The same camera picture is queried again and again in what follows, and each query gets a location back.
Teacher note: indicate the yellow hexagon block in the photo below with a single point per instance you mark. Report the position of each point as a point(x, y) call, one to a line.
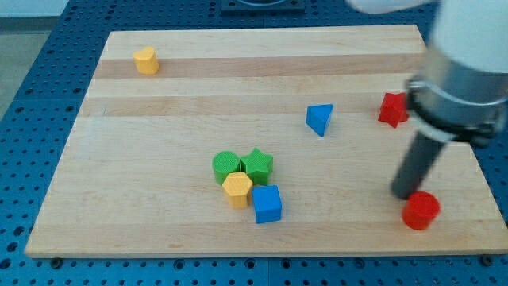
point(237, 187)

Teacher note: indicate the silver metal wrist flange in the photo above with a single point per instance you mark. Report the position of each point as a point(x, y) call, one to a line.
point(453, 102)

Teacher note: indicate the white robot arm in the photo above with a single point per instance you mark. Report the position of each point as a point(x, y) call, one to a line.
point(473, 33)

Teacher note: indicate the red cylinder block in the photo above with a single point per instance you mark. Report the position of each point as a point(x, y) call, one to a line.
point(420, 210)

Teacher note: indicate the red star block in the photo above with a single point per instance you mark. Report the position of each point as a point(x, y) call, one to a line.
point(393, 109)

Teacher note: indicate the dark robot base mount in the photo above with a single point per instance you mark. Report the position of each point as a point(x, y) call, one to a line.
point(261, 6)

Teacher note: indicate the blue triangle block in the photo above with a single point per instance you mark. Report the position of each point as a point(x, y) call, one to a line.
point(318, 118)

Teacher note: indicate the green cylinder block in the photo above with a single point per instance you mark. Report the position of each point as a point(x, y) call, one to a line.
point(224, 163)

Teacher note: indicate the green star block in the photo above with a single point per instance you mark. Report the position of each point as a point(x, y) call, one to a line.
point(258, 166)

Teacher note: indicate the light wooden board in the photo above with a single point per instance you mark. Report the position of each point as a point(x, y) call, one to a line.
point(135, 178)

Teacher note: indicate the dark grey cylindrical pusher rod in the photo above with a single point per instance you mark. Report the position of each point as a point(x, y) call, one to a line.
point(415, 166)

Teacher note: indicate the yellow heart block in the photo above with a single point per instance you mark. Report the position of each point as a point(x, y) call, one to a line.
point(146, 61)

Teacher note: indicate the blue cube block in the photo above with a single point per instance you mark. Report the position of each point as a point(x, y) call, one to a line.
point(267, 204)

